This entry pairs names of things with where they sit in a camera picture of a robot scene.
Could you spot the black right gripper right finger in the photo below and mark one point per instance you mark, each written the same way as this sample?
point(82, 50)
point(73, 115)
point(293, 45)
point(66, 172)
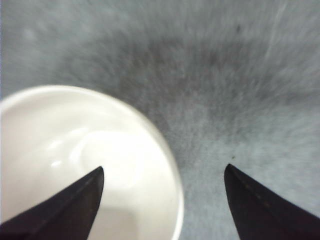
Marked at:
point(261, 214)

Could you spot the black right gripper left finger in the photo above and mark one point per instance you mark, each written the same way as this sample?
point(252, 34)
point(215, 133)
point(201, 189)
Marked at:
point(67, 215)

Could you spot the beige ribbed bowl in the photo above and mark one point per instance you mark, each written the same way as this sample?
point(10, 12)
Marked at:
point(51, 136)

